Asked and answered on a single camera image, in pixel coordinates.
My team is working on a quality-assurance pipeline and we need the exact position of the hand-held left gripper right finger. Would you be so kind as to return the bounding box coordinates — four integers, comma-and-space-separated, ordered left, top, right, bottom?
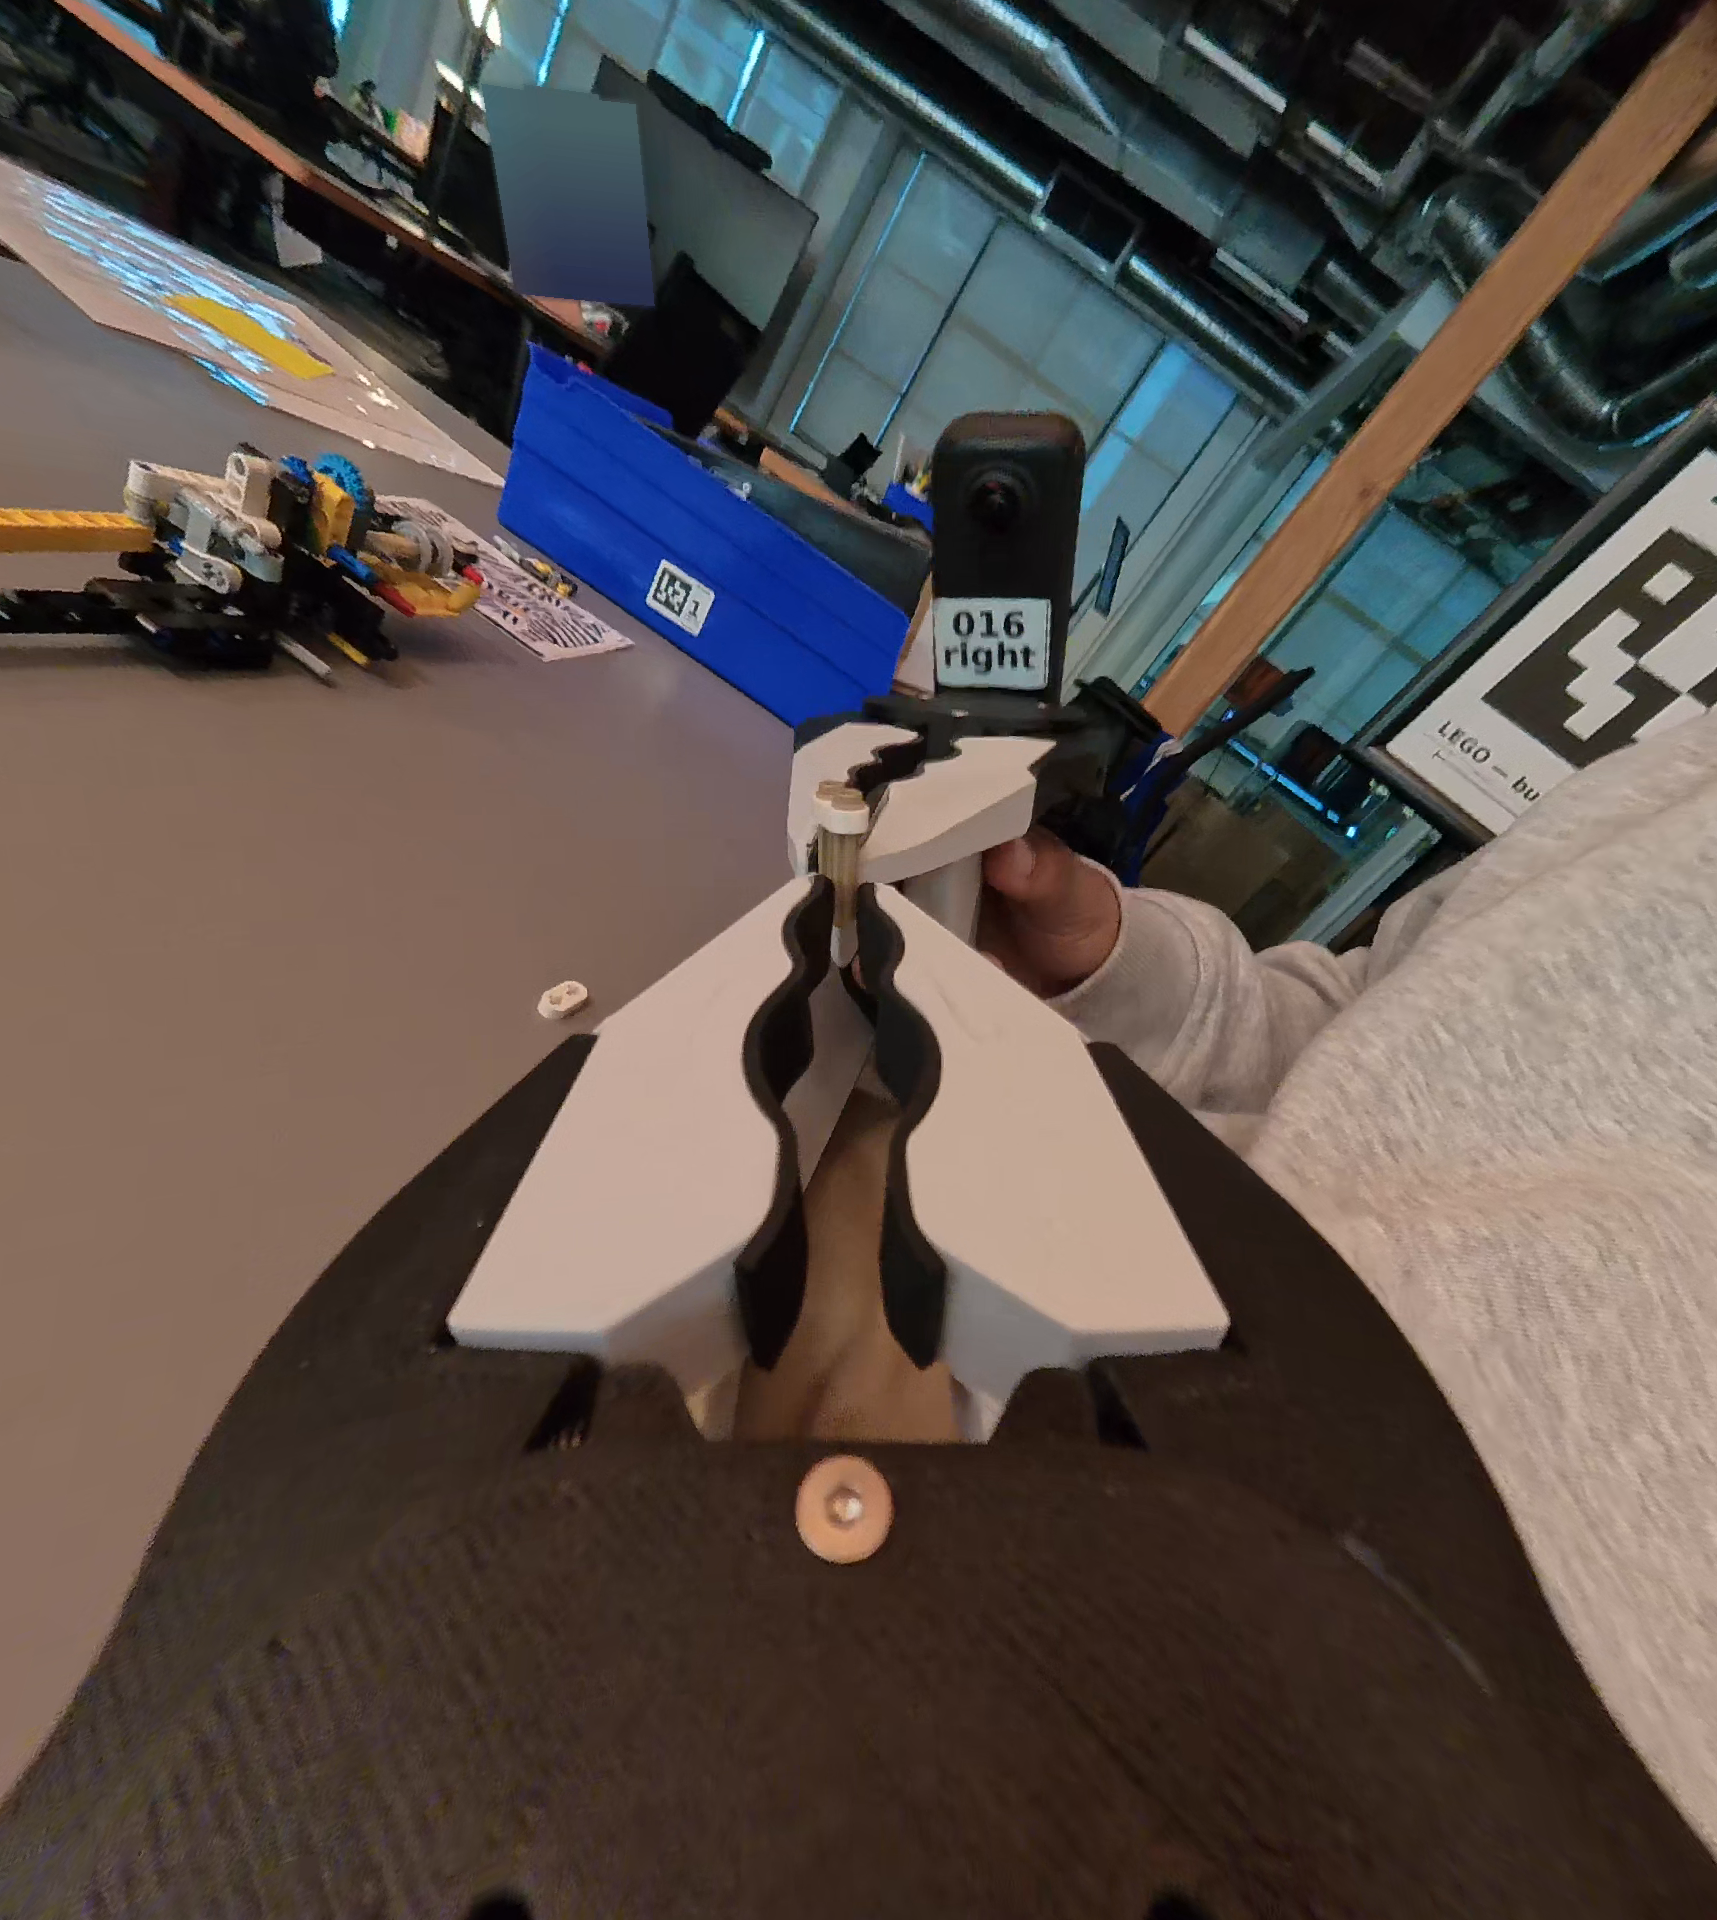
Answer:
840, 885, 1231, 1441

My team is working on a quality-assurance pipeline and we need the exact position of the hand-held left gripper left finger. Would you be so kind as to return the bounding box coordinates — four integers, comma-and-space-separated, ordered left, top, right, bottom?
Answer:
447, 878, 845, 1441

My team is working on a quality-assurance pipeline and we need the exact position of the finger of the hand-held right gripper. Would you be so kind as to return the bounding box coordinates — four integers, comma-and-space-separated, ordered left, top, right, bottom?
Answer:
790, 713, 950, 878
858, 727, 1084, 885

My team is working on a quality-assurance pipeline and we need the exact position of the tan lego axle with bush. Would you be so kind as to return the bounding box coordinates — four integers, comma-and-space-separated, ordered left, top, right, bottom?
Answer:
815, 782, 875, 971

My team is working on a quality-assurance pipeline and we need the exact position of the person's right forearm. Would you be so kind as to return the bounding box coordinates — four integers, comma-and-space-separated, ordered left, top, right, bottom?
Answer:
1059, 861, 1474, 1120

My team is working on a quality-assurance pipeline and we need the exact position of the yellow black lego model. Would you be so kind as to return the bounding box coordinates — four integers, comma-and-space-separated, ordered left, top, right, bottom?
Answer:
0, 447, 486, 683

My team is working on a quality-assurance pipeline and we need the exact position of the person's right hand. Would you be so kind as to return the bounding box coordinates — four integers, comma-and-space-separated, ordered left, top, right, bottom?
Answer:
976, 829, 1130, 1005

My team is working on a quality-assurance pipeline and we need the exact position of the brown cardboard box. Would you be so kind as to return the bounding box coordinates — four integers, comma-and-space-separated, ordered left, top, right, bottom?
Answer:
1142, 782, 1443, 947

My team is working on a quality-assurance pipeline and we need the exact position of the black white sticker sheet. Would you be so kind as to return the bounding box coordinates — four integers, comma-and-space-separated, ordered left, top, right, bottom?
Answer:
379, 497, 639, 663

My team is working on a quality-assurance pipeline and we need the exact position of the blue plastic bin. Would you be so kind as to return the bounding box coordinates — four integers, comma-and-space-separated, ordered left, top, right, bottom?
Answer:
500, 344, 912, 730

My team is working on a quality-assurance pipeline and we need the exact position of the black office chair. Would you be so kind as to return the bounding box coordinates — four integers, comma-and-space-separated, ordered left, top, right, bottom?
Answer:
603, 256, 762, 437

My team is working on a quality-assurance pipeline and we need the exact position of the grey whiteboard panel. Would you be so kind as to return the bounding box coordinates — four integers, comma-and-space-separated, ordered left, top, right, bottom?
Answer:
595, 63, 822, 325

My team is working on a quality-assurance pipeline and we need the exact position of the small white instruction sheet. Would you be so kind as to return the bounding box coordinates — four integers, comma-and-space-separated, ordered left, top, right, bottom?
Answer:
259, 351, 508, 486

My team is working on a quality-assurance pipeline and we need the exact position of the framed black white marker sign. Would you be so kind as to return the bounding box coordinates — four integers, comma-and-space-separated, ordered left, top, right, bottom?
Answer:
1360, 397, 1717, 842

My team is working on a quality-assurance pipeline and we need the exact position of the yellow paper piece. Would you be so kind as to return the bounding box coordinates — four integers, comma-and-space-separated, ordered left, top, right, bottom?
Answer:
164, 294, 335, 386

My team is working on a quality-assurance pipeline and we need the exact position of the long wooden workbench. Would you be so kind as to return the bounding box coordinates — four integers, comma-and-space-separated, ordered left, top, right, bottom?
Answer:
47, 0, 620, 362

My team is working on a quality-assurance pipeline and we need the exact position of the large white instruction sheet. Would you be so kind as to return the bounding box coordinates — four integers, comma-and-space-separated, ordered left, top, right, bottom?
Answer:
0, 109, 351, 407

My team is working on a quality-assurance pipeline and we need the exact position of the wooden post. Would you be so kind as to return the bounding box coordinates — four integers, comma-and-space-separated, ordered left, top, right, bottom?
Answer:
1141, 0, 1717, 736

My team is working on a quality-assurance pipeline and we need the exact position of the silver ventilation duct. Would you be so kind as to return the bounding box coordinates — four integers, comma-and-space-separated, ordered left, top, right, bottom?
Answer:
1307, 150, 1717, 451

